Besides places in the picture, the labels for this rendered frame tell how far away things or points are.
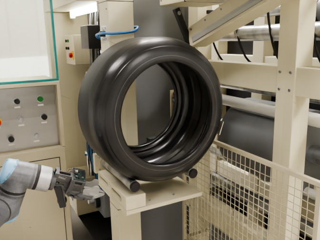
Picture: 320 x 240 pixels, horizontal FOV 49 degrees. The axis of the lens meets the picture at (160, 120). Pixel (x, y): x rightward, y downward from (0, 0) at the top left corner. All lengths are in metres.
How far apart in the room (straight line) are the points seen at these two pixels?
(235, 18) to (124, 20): 0.52
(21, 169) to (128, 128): 0.67
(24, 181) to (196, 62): 0.77
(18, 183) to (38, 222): 0.92
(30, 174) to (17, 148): 0.80
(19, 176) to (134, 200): 0.46
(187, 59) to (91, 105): 0.41
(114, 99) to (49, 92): 0.82
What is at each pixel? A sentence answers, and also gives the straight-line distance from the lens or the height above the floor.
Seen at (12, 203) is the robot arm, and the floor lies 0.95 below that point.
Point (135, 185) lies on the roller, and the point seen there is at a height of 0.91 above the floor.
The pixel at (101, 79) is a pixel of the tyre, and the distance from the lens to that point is 1.32.
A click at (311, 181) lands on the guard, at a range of 1.35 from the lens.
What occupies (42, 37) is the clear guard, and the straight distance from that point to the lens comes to 2.01.
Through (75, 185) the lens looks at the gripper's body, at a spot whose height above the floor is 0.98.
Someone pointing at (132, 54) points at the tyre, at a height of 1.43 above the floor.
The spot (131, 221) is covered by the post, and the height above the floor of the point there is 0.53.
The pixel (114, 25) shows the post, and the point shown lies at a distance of 1.71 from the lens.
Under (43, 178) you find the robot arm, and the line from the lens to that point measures 1.31.
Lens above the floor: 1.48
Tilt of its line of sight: 13 degrees down
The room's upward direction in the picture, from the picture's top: 1 degrees counter-clockwise
